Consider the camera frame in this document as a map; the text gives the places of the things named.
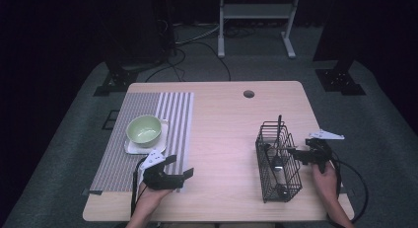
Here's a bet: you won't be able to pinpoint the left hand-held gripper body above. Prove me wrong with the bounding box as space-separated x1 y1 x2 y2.
139 149 185 191

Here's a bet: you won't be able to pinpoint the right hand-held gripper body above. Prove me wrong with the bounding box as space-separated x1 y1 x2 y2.
297 128 346 174

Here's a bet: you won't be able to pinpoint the black wire basket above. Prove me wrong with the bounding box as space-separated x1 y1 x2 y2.
254 120 304 203

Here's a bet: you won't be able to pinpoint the person's left hand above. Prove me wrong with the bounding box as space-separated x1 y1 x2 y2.
134 182 174 214

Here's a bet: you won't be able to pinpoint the person's right hand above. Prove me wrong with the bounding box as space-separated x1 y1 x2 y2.
311 161 340 203

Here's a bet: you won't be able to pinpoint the white square plate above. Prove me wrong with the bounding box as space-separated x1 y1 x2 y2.
123 117 171 156

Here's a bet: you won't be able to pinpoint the green bowl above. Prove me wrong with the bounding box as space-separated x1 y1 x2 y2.
125 114 163 149

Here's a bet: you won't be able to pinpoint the grey striped placemat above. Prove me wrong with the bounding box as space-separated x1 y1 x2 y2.
89 91 195 193

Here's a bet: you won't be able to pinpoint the black stand base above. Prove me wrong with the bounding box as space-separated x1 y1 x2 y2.
93 68 140 98
314 67 367 97

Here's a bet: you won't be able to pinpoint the white metal stand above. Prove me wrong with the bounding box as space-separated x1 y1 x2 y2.
217 0 302 60

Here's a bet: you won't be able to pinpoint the black long-handled spoon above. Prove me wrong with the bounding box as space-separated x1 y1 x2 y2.
273 114 286 174

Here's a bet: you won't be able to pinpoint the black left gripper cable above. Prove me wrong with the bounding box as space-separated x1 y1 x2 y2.
130 157 149 219

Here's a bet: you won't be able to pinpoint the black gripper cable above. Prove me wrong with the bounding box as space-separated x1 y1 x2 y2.
326 150 370 224
130 157 149 219

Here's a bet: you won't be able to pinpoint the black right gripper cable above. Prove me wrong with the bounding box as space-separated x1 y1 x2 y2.
326 150 370 224

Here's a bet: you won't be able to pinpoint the black floor cables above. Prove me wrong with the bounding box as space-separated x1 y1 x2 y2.
144 22 232 83

